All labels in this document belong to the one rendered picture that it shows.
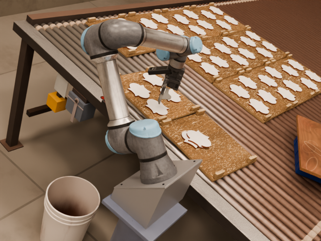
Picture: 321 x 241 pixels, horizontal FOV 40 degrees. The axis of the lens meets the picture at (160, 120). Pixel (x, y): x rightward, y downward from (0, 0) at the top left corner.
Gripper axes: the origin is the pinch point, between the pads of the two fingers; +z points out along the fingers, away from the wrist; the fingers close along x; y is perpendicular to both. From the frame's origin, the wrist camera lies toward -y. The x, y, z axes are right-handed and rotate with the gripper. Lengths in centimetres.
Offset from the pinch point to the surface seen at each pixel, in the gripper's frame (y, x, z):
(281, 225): 68, -52, 11
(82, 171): -29, 34, 101
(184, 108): 15.7, 9.7, 8.0
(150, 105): -2.6, 0.0, 6.9
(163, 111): 4.8, -1.5, 7.0
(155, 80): -3.4, 26.2, 6.8
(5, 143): -86, 36, 100
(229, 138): 42.3, -3.8, 8.3
